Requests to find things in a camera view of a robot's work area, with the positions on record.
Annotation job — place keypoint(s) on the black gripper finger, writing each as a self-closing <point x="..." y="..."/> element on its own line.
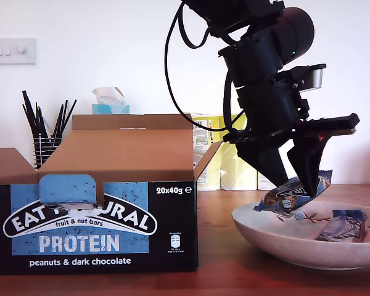
<point x="262" y="160"/>
<point x="309" y="163"/>

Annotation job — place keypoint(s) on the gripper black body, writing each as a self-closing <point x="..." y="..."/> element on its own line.
<point x="271" y="114"/>

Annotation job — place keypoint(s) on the blue black snackbar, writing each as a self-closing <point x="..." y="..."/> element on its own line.
<point x="339" y="229"/>
<point x="274" y="200"/>

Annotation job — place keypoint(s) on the white printed carton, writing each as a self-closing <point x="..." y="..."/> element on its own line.
<point x="263" y="183"/>

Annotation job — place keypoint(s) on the white plate blue flowers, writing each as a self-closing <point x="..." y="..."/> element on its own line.
<point x="280" y="243"/>

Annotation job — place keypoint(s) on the black blue snackbar carton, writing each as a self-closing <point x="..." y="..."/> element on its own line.
<point x="172" y="222"/>

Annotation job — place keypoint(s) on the teal tissue box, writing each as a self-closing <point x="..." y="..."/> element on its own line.
<point x="111" y="109"/>

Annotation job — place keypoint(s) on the yellow paper roll pack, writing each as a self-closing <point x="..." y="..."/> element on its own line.
<point x="231" y="172"/>

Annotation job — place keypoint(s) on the thin black stick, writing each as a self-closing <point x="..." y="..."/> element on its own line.
<point x="58" y="120"/>
<point x="31" y="112"/>
<point x="40" y="118"/>
<point x="63" y="114"/>
<point x="70" y="112"/>
<point x="29" y="120"/>

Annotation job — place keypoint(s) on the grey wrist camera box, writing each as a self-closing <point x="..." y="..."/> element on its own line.
<point x="314" y="78"/>

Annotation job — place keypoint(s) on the white wall switch plate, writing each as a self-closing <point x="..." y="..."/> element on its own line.
<point x="12" y="58"/>

